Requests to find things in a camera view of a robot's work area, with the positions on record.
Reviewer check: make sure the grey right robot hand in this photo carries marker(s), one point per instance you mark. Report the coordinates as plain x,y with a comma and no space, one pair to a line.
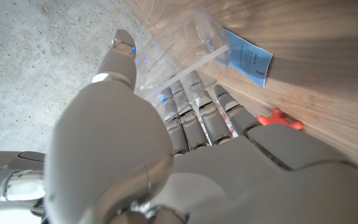
8,183

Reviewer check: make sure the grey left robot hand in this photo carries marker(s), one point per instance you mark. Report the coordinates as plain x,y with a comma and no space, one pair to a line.
120,155

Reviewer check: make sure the clear spray bottle black cap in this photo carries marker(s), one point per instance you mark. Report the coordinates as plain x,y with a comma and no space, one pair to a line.
191,43

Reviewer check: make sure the orange spiky stress ball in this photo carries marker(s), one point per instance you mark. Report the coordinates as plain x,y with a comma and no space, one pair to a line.
278,119

